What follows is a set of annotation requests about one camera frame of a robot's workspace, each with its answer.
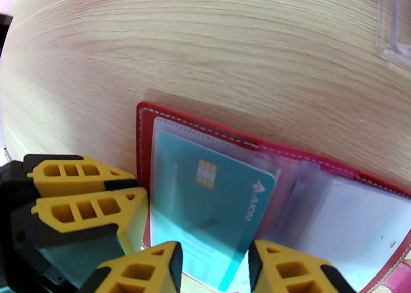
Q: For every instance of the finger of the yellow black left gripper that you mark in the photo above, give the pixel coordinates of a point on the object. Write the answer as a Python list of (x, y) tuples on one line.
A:
[(96, 208), (80, 173)]

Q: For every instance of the clear acrylic card stand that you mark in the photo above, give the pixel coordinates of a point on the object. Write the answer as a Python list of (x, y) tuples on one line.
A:
[(390, 28)]

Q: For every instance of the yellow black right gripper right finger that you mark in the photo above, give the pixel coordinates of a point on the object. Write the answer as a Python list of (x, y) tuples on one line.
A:
[(289, 273)]

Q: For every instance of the red leather card holder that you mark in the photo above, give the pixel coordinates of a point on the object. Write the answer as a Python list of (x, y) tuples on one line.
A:
[(353, 221)]

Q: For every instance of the teal credit card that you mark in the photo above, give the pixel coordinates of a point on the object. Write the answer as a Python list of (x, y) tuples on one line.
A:
[(208, 199)]

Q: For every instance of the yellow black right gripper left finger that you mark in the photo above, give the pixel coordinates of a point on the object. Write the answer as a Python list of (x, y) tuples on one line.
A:
[(138, 273)]

